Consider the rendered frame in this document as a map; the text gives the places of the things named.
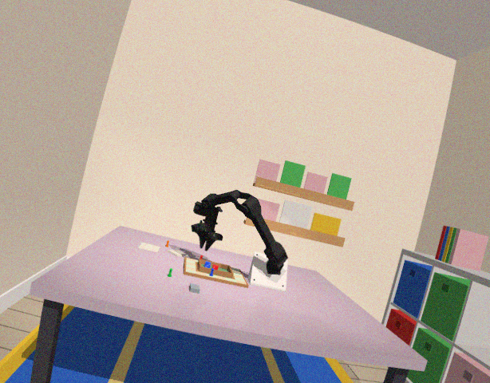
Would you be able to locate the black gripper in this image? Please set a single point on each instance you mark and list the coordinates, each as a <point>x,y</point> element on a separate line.
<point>211,237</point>

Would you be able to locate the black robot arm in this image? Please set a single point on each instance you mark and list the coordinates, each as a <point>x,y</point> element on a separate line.
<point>251,208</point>

